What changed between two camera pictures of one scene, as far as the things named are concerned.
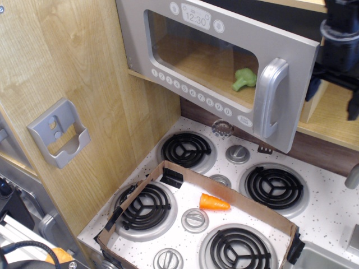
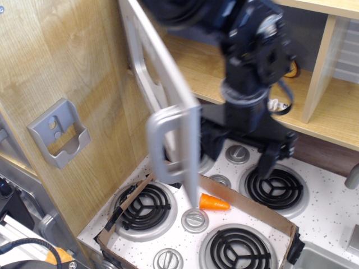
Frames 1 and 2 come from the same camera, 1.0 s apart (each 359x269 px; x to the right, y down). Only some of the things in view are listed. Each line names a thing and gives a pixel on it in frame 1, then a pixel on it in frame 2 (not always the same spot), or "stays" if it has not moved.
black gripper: x=339 y=63 to x=252 y=123
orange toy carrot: x=208 y=202 stays
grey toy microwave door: x=254 y=77 to x=174 y=130
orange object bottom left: x=63 y=256 stays
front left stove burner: x=148 y=212 stays
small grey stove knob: x=222 y=179 stays
